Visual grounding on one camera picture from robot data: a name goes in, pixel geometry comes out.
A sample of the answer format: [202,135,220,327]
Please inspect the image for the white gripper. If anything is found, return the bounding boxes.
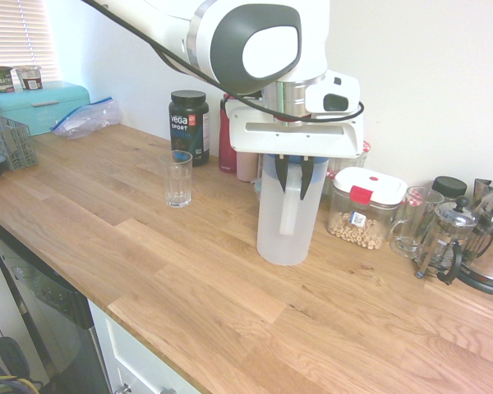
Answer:
[224,98,365,201]

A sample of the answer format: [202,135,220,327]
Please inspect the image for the translucent pitcher blue lid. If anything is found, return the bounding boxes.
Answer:
[256,152,329,267]

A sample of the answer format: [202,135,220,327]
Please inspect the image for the pink water bottle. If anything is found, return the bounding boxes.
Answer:
[236,151,259,182]

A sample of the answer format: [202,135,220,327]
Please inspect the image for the red water bottle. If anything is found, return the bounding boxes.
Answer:
[218,93,239,174]

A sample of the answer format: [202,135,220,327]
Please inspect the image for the cereal container white lid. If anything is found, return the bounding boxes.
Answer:
[326,167,408,251]

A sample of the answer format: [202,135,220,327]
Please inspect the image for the black protein powder tub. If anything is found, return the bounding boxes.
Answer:
[168,89,211,167]

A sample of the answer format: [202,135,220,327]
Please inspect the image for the clear drinking glass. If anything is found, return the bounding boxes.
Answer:
[158,150,194,209]

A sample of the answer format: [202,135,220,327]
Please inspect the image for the clear glass mug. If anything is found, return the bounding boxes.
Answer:
[389,186,445,259]

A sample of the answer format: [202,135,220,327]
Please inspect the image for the jar with black lid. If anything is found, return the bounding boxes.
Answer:
[431,175,468,204]

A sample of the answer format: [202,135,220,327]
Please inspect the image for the glass French press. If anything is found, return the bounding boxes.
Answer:
[413,195,477,286]

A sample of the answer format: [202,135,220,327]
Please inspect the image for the clear zip bag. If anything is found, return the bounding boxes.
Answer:
[48,96,123,140]

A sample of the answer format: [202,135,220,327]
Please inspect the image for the white cabinet drawer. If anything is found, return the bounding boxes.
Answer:
[88,299,202,394]

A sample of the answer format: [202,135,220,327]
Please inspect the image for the teal bread box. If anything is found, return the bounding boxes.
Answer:
[0,80,92,137]

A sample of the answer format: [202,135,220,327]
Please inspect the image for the brown oats cup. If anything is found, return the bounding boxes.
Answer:
[15,64,44,91]

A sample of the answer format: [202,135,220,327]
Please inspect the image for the stainless dishwasher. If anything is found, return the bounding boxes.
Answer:
[0,215,112,394]

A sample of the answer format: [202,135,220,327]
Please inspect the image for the window blinds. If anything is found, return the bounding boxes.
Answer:
[0,0,61,83]

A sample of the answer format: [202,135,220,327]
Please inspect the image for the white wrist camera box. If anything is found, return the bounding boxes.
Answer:
[304,68,362,114]

